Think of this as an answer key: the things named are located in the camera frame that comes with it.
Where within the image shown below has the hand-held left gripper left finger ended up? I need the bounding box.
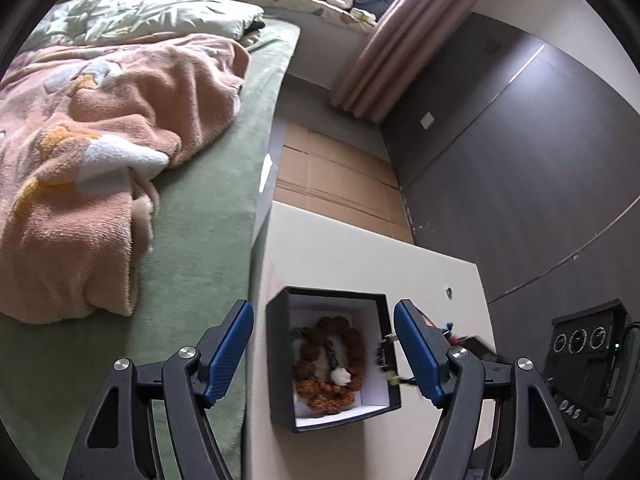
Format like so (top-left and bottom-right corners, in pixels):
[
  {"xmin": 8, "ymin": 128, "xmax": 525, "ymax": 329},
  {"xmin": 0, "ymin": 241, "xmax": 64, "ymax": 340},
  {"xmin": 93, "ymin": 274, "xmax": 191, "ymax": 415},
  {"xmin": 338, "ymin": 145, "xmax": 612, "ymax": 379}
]
[{"xmin": 62, "ymin": 299, "xmax": 256, "ymax": 480}]

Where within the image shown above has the bed with green sheet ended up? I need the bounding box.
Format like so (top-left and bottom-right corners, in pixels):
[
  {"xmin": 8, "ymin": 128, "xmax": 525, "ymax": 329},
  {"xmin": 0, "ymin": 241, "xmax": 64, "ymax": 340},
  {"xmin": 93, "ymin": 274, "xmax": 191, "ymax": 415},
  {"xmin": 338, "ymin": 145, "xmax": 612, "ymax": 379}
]
[{"xmin": 0, "ymin": 17, "xmax": 301, "ymax": 480}]

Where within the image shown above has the pink curtain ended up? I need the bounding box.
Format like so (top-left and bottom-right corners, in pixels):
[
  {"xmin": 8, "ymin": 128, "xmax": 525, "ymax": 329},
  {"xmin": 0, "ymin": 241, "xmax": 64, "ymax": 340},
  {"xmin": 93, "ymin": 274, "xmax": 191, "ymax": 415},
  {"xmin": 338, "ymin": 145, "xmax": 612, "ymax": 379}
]
[{"xmin": 327, "ymin": 0, "xmax": 473, "ymax": 125}]

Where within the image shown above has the pink fleece blanket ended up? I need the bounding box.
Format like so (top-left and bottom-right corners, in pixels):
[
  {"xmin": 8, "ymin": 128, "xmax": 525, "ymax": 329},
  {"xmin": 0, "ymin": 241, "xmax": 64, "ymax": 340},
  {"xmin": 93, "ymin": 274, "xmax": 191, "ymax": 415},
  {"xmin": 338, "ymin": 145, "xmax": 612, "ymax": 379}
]
[{"xmin": 0, "ymin": 32, "xmax": 251, "ymax": 323}]

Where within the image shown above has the pale green floral quilt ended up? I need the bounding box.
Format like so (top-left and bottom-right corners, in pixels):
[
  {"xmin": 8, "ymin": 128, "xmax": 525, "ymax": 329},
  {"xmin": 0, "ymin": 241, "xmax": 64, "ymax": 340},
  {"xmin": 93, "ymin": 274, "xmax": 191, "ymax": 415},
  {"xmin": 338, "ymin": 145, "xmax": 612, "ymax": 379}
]
[{"xmin": 20, "ymin": 0, "xmax": 266, "ymax": 53}]

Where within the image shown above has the flattened cardboard sheet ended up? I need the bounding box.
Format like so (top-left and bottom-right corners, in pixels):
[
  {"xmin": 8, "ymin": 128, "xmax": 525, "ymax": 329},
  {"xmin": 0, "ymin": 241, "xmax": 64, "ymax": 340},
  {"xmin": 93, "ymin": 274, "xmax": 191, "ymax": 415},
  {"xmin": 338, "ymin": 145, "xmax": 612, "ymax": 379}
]
[{"xmin": 274, "ymin": 122, "xmax": 415, "ymax": 245}]

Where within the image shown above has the dark wood wardrobe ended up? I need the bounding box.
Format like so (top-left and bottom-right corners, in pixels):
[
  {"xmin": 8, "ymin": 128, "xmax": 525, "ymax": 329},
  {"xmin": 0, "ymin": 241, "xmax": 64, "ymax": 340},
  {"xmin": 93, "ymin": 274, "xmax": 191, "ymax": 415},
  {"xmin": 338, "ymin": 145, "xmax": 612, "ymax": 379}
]
[{"xmin": 380, "ymin": 10, "xmax": 640, "ymax": 321}]

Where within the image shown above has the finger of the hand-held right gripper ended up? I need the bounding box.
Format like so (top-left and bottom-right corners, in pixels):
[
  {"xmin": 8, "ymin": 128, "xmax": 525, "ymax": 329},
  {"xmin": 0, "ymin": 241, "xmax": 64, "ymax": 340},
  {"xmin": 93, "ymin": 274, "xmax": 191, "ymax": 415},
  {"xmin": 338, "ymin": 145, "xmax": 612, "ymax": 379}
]
[{"xmin": 460, "ymin": 336, "xmax": 500, "ymax": 364}]

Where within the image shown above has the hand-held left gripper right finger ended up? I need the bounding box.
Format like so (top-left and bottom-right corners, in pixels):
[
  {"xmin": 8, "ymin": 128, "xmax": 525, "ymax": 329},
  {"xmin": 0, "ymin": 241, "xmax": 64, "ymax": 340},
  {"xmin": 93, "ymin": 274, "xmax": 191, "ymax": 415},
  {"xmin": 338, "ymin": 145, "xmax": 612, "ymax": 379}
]
[{"xmin": 393, "ymin": 299, "xmax": 586, "ymax": 480}]

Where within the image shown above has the brown bead bracelet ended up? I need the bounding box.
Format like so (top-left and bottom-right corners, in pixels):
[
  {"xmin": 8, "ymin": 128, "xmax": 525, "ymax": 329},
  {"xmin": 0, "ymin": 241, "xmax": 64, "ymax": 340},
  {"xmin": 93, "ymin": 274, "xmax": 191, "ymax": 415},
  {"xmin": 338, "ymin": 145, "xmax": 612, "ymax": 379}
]
[{"xmin": 291, "ymin": 316, "xmax": 365, "ymax": 411}]

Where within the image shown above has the black jewelry box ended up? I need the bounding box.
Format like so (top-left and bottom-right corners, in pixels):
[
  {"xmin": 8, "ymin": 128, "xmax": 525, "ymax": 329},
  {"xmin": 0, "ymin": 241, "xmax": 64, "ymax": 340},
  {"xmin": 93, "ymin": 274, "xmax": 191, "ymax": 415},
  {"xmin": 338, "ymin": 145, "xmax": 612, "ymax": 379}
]
[{"xmin": 266, "ymin": 286, "xmax": 402, "ymax": 433}]

